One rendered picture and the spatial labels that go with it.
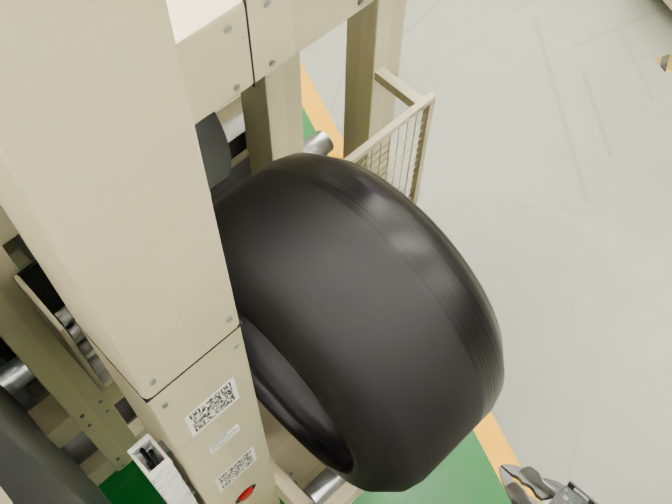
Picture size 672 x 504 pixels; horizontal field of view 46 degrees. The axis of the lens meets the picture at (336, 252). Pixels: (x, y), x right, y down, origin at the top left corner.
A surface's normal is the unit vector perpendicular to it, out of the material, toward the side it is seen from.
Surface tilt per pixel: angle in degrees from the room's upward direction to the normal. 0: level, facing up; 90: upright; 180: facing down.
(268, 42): 90
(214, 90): 90
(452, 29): 0
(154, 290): 90
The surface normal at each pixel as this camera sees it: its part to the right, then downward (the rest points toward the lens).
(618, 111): 0.01, -0.50
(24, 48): 0.69, 0.63
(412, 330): 0.40, -0.07
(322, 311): -0.03, -0.17
